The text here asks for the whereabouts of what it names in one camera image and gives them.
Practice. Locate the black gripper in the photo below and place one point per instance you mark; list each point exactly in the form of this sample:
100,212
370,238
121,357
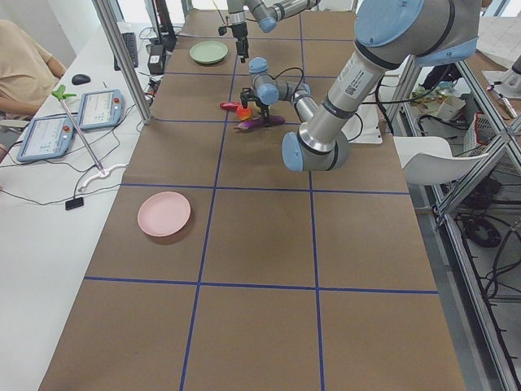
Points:
264,107
240,32

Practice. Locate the purple eggplant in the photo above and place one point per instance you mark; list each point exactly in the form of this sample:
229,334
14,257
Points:
256,123

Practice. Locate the red pomegranate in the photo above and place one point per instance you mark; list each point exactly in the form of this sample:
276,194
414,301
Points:
243,113

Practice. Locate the red chili pepper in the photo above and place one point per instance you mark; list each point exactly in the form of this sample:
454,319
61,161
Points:
230,106

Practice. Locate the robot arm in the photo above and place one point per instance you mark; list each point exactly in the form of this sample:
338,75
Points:
386,32
267,17

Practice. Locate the green plate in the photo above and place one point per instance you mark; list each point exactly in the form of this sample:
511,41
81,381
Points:
208,52

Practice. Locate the black power adapter box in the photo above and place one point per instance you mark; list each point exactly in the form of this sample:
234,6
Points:
156,59

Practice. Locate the black keyboard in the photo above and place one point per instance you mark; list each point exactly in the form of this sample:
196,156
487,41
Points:
130,42

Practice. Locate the pink plate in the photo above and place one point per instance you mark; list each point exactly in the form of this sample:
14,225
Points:
164,214

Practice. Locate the far blue teach pendant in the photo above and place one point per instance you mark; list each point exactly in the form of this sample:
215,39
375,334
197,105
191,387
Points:
101,109

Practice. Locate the blue teach pendant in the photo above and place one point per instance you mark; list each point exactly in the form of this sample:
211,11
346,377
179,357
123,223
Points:
101,109
46,138

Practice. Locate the white chair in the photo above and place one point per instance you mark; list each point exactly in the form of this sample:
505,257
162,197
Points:
429,160

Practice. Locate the brown table mat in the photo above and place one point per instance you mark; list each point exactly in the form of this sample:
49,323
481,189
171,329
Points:
278,281

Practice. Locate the black computer mouse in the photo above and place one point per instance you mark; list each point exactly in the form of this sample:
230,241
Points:
80,79

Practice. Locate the grabber stick green tip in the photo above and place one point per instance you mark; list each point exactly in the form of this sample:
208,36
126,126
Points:
61,95

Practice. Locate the small black puck device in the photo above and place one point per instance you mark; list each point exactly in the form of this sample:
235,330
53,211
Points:
74,203

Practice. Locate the near blue teach pendant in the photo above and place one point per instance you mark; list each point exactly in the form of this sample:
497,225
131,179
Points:
46,138

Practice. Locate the seated person beige shirt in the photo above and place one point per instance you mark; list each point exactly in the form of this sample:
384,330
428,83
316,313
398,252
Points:
29,73

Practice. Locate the aluminium frame post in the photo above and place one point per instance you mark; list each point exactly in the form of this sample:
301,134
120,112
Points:
107,18

